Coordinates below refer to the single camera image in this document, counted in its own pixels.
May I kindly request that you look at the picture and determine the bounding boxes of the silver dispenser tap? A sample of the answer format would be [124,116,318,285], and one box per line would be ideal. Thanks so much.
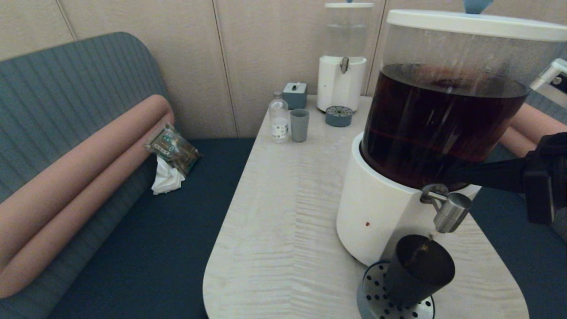
[420,184,473,234]

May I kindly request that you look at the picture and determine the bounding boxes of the black tapered cup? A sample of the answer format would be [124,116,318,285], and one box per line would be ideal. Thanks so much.
[383,234,456,308]

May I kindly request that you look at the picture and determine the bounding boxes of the grey plastic cup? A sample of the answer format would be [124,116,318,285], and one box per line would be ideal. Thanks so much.
[290,109,310,142]

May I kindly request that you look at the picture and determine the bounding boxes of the salmon pink bolster cushion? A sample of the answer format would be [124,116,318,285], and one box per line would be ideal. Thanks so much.
[0,111,175,298]
[0,94,172,271]
[509,103,567,147]
[498,126,539,158]

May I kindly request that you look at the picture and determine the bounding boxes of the dark teal seat cushion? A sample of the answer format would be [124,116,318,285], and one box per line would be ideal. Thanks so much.
[47,137,256,319]
[470,186,567,319]

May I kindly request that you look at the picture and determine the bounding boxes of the large tea drink dispenser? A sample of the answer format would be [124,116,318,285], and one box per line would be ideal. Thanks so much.
[335,0,567,267]

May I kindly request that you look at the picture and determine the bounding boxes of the large blue-grey drip tray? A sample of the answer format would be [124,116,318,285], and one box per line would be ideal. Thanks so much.
[357,261,435,319]

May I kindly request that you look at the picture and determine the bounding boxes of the small blue-grey drip tray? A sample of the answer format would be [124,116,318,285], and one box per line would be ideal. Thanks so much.
[325,105,353,127]

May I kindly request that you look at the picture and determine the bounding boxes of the small water drink dispenser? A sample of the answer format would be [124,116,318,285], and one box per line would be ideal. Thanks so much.
[317,0,375,112]

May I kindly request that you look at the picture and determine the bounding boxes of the blue-grey square box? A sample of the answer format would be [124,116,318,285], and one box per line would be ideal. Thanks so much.
[282,82,307,109]

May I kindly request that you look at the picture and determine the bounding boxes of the clear plastic water bottle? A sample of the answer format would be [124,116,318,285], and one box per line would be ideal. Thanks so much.
[268,91,291,143]

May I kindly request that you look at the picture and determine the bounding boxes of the green printed snack packet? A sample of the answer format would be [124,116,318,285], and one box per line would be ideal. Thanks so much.
[144,123,201,175]

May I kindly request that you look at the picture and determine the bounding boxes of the white crumpled tissue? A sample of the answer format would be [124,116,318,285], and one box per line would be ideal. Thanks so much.
[151,154,186,195]

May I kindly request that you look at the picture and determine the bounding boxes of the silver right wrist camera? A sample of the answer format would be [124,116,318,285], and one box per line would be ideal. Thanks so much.
[530,58,567,109]

